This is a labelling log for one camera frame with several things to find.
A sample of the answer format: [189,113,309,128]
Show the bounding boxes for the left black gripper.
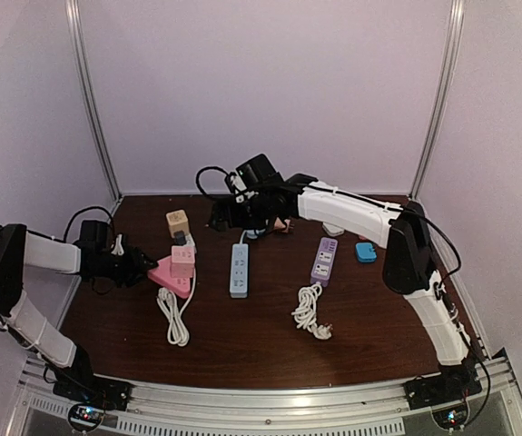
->
[94,246,158,289]

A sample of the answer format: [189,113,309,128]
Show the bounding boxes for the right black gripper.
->
[209,192,271,233]

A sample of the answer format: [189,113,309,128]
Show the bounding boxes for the pink triangular power strip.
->
[147,256,196,300]

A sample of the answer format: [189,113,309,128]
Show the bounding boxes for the small pink charger plug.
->
[273,217,294,234]

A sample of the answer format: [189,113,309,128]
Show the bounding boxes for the pink cube socket adapter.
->
[171,245,195,279]

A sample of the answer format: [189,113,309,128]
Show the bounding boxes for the white power strip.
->
[184,233,197,253]

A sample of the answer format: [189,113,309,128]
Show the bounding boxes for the light blue power strip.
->
[229,243,249,299]

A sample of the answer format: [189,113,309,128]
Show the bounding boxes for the white pink plug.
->
[322,223,345,238]

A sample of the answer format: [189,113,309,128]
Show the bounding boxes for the purple power strip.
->
[310,237,338,287]

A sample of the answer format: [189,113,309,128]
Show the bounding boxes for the blue plug adapter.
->
[355,242,377,263]

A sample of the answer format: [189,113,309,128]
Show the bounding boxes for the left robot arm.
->
[0,220,157,403]

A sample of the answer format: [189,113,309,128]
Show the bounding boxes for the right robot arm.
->
[208,173,472,401]

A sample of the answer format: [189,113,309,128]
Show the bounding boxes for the black plug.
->
[172,231,187,246]

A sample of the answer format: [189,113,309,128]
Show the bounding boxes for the beige cube charger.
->
[165,209,191,238]

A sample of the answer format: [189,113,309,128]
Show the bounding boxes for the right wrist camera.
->
[236,154,283,188]

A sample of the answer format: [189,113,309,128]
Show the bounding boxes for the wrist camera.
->
[75,220,111,251]
[236,154,283,188]

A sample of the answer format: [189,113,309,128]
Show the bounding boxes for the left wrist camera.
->
[75,220,111,251]

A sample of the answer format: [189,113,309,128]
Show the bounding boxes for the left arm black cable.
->
[63,205,116,242]

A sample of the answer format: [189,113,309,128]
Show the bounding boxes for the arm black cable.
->
[63,205,116,242]
[195,165,239,201]

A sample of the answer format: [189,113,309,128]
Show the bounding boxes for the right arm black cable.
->
[195,165,239,201]

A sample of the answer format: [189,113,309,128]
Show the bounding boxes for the white cable of purple strip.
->
[291,283,335,341]

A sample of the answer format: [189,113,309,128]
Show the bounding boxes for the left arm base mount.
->
[47,363,132,411]

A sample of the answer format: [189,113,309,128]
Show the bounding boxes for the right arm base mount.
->
[404,361,482,410]

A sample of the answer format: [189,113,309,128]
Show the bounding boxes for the left aluminium post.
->
[64,0,123,202]

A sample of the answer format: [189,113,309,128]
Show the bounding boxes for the aluminium post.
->
[409,0,466,198]
[64,0,123,202]

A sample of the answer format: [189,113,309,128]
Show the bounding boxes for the right aluminium post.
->
[409,0,466,198]

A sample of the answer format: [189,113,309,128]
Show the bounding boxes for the aluminium front rail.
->
[0,357,522,435]

